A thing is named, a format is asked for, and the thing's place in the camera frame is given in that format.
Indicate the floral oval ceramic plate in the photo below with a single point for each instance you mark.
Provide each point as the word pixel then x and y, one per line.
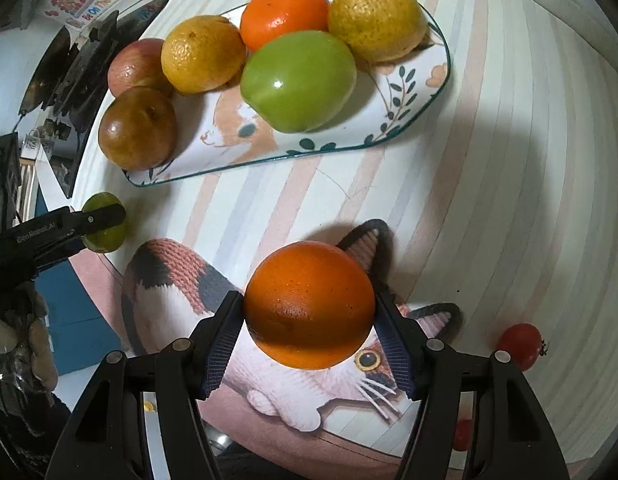
pixel 389 110

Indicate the yellow-green orange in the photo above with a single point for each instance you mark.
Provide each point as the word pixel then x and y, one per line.
pixel 374 20
pixel 204 55

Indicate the black gas stove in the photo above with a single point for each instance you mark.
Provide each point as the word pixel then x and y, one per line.
pixel 84 65

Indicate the large green fruit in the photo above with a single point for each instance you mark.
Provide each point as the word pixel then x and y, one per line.
pixel 299 80

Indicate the striped tablecloth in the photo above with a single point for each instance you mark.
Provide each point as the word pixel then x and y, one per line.
pixel 489 160

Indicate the brown round fruit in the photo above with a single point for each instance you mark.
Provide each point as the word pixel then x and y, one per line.
pixel 131 65
pixel 138 127

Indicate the person's left hand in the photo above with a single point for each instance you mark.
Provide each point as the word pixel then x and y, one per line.
pixel 41 355

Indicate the cat-shaped mat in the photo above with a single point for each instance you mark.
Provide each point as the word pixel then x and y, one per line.
pixel 164 285

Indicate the red cherry tomato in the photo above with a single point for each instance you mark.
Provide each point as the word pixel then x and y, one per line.
pixel 463 435
pixel 521 346

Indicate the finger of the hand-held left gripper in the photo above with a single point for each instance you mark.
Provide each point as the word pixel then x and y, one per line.
pixel 101 217

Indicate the bright orange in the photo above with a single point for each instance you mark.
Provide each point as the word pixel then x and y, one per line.
pixel 284 15
pixel 309 305

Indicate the small green fruit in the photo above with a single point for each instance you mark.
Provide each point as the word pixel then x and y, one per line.
pixel 106 240

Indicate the blue kitchen cabinet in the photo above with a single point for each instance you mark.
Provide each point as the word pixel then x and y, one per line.
pixel 69 310

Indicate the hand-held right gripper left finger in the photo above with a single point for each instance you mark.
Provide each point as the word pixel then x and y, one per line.
pixel 224 345

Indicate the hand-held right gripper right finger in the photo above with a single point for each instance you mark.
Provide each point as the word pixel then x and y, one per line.
pixel 394 345

